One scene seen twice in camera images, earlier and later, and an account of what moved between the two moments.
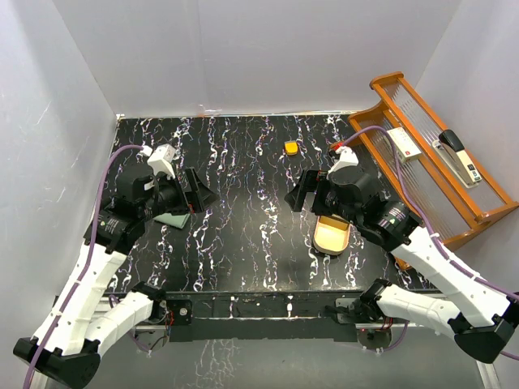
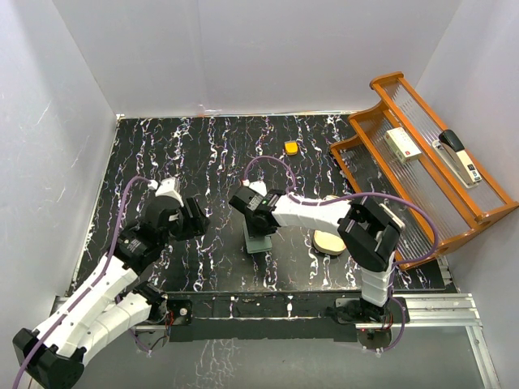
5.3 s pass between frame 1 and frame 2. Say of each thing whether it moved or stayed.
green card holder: moved
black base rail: stayed
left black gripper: moved
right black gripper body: moved
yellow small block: stayed
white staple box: stayed
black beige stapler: stayed
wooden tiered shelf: stayed
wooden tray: stayed
